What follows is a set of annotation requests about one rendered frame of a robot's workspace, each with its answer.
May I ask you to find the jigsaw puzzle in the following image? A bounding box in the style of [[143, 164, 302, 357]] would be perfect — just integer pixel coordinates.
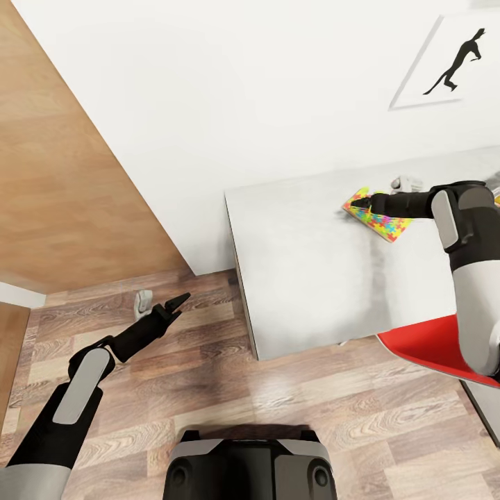
[[343, 187, 413, 243]]

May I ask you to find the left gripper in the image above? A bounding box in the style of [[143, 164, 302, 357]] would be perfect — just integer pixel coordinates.
[[126, 293, 191, 349]]

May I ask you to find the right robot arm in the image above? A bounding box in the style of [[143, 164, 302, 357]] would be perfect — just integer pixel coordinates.
[[351, 174, 500, 385]]

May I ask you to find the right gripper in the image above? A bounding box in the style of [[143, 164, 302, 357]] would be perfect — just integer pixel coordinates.
[[351, 192, 415, 219]]

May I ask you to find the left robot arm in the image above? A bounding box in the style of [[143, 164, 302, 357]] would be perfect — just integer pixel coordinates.
[[0, 290, 191, 500]]

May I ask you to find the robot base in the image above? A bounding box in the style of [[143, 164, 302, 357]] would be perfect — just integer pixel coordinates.
[[162, 431, 338, 500]]

